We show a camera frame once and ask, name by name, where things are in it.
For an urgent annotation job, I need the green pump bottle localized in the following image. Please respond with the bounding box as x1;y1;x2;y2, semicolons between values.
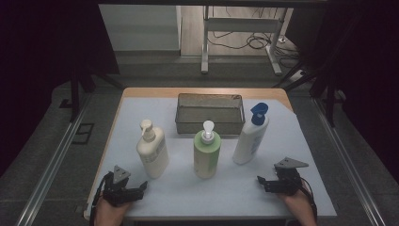
192;120;222;180

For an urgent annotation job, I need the cream pump bottle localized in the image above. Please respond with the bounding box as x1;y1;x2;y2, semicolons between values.
136;119;170;180

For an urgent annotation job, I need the black metal stand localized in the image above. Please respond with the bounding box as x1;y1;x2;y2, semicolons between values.
59;60;124;124
272;57;347;128

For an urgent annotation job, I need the white desk frame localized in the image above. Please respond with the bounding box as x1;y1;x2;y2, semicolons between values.
200;5;288;76

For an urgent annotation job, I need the person's right hand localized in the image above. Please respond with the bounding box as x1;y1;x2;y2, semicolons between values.
277;187;318;226

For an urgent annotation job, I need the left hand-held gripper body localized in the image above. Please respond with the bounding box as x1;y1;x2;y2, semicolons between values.
102;165;146;207

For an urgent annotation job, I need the white partition panel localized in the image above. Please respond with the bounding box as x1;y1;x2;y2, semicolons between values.
98;4;183;52

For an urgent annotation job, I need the white bottle with blue cap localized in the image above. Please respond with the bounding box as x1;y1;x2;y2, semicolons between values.
231;102;271;166

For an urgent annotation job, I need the person's left hand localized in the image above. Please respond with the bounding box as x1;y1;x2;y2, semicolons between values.
93;198;134;226

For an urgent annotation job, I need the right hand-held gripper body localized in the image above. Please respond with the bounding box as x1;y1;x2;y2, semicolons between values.
264;156;311;198

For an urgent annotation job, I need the metal floor rail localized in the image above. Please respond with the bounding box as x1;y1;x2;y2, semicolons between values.
311;96;388;226
14;93;92;226

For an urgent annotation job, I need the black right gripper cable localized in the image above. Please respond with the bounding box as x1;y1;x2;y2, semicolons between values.
298;176;319;220

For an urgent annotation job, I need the white table mat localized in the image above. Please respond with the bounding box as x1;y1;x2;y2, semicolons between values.
85;96;339;219

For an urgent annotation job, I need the dark curtain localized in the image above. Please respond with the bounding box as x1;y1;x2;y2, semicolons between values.
284;0;399;185
0;0;120;177

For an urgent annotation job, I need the metal mesh basket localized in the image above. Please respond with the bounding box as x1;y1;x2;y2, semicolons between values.
174;92;247;137

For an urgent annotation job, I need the black floor cable bundle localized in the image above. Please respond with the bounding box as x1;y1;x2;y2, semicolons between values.
208;6;301;69

